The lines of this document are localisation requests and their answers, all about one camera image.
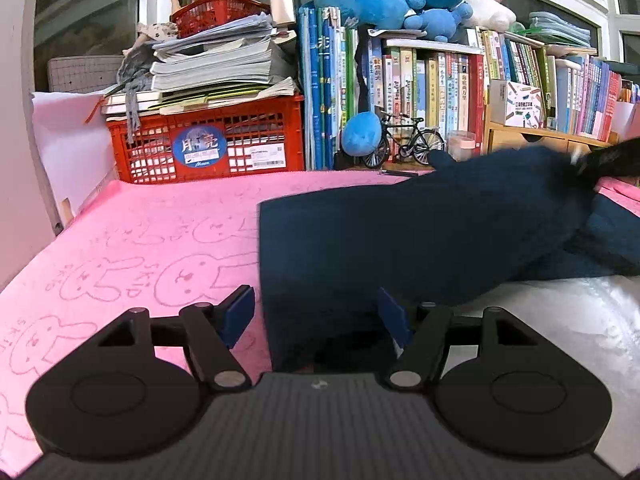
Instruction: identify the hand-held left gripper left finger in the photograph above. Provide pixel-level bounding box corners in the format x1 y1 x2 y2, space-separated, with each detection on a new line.
75 285 257 394

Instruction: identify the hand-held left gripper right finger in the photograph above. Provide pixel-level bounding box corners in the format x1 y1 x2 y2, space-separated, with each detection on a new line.
379 287 556 392

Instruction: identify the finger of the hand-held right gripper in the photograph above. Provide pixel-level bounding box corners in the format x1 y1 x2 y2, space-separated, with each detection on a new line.
570 136 640 191

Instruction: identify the navy blue garment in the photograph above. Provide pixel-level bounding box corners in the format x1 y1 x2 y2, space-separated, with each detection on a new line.
257 145 640 375

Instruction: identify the row of pastel books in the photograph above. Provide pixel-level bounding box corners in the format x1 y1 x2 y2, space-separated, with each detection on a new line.
477 29 640 145

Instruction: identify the wooden drawer shelf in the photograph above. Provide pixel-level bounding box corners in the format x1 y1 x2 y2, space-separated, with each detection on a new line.
484 120 620 157

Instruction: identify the printed white box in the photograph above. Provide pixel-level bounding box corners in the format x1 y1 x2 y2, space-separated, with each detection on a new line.
489 78 547 129

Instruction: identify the pink printed blanket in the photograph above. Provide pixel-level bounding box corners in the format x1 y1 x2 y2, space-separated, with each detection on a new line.
0 169 640 478

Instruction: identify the stack of green folders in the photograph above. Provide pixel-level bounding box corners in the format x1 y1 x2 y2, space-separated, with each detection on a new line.
526 9 594 49

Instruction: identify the miniature black bicycle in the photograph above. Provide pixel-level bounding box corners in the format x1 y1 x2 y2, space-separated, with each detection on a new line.
360 109 447 171

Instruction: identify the red plastic crate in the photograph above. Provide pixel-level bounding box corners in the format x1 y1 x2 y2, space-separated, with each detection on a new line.
106 94 307 185

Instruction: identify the round blue plush toy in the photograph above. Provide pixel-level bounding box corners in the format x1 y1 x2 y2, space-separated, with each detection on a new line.
341 111 384 159

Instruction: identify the row of colourful books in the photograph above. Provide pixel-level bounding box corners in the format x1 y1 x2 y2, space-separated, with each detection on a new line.
366 42 487 162

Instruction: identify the small blue plush toy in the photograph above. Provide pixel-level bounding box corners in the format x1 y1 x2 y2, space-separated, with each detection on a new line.
404 1 474 44

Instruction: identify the row of tall blue books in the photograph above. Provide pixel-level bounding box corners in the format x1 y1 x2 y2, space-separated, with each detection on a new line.
298 4 362 172

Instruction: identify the white board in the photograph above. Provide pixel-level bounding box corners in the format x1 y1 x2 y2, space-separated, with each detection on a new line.
31 91 122 221

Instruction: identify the grey knitted cloth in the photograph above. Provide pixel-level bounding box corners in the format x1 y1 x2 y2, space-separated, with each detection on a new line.
116 47 153 147

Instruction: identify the stack of papers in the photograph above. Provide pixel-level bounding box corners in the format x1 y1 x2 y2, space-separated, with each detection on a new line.
101 11 302 117

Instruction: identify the grid-lined board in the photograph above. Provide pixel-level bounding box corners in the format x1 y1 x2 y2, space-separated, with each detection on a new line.
46 55 126 95

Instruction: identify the red plastic basket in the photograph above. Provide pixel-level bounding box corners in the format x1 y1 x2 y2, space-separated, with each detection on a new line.
171 0 272 39

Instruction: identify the window pane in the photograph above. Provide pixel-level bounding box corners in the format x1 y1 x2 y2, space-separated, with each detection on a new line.
34 0 142 66

